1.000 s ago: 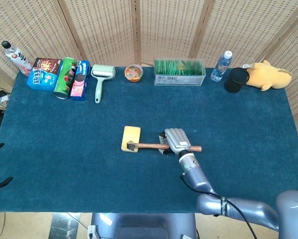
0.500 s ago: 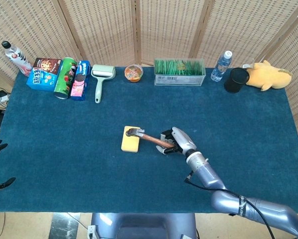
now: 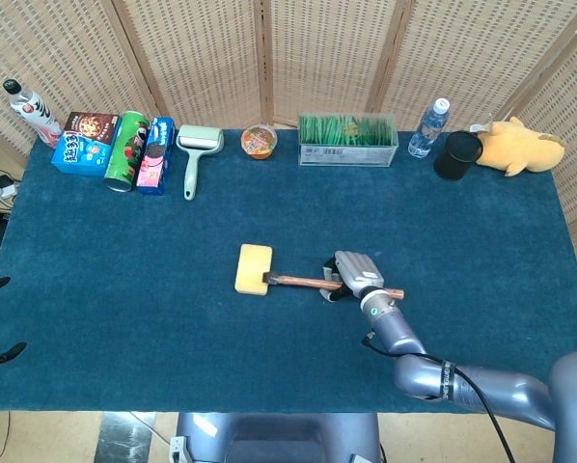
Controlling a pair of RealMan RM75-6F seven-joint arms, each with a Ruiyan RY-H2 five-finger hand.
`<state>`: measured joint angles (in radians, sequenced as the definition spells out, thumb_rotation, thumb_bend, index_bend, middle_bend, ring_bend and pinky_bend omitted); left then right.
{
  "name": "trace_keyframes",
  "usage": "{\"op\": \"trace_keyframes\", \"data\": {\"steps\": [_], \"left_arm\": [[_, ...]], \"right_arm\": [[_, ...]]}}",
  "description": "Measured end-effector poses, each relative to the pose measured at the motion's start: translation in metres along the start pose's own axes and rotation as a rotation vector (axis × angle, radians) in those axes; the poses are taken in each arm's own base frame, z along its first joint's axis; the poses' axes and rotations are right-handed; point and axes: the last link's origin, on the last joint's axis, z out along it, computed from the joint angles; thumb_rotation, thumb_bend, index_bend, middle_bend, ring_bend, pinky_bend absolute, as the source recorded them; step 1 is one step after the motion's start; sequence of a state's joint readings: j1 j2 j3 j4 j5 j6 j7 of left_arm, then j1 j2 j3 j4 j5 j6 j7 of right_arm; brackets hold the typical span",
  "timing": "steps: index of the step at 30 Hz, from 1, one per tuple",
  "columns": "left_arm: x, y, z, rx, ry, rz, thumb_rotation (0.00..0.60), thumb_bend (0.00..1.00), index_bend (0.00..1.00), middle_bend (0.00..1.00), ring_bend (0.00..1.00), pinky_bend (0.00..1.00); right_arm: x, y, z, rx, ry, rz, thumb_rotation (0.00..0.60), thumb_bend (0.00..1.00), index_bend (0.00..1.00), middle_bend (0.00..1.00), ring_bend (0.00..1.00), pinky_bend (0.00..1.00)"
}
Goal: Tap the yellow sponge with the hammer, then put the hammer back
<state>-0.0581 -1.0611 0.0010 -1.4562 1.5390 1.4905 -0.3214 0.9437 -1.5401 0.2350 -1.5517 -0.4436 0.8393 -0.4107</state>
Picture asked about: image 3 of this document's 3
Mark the grey robot torso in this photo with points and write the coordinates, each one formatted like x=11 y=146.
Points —
x=279 y=439

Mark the blue snack box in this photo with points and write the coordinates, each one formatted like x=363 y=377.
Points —
x=81 y=154

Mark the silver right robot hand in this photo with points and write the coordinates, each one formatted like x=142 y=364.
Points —
x=361 y=270

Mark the blue Oreo cookie box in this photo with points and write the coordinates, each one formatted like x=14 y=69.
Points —
x=156 y=159

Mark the blue carpet table cloth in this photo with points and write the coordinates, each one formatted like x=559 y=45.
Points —
x=288 y=217

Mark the woven rattan folding screen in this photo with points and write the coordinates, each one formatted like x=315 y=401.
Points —
x=197 y=62

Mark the yellow plush toy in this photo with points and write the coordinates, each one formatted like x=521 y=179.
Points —
x=520 y=149

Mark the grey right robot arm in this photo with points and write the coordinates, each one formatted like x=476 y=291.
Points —
x=394 y=328

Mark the clear box of green packets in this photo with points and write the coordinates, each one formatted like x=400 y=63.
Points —
x=346 y=140

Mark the black power adapter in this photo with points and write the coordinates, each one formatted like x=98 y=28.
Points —
x=0 y=183

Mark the black mesh pen holder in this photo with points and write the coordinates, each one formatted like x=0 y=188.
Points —
x=455 y=156

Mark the orange jelly cup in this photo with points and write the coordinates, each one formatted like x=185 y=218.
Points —
x=258 y=142

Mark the yellow sponge with green base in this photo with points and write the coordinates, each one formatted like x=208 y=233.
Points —
x=250 y=270

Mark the brown cookie box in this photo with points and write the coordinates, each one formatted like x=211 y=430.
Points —
x=90 y=126

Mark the green chips can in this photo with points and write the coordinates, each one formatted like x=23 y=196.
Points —
x=124 y=154

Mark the clear water bottle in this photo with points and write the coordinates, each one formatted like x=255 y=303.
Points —
x=426 y=130

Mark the pale green lint roller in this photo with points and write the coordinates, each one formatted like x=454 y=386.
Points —
x=190 y=169

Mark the white pink drink bottle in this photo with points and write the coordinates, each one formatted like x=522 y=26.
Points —
x=35 y=113

